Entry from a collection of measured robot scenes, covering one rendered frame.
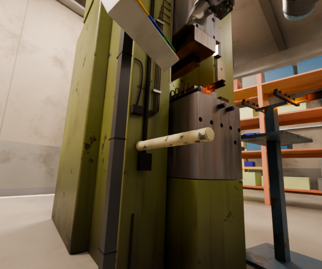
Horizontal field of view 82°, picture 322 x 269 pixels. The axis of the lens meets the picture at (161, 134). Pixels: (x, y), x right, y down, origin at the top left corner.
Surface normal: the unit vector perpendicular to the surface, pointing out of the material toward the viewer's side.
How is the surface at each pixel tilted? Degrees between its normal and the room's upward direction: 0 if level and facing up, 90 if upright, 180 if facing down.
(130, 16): 150
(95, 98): 90
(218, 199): 90
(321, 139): 90
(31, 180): 90
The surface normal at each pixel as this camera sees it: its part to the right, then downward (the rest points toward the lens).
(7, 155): 0.74, -0.10
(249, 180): -0.66, -0.17
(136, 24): 0.40, 0.82
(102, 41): 0.59, -0.14
